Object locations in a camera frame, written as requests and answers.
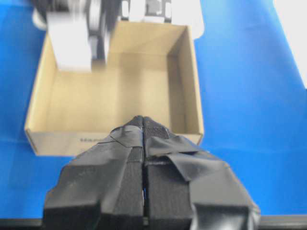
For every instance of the open brown cardboard box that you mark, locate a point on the open brown cardboard box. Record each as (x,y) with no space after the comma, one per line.
(151,71)

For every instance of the blue table cloth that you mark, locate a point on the blue table cloth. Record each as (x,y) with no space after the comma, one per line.
(254,107)

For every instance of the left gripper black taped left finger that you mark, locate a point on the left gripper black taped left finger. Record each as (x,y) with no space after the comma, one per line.
(102,188)

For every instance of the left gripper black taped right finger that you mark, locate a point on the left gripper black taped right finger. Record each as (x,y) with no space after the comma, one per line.
(189,188)

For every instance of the white plastic tray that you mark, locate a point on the white plastic tray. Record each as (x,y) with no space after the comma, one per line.
(189,21)

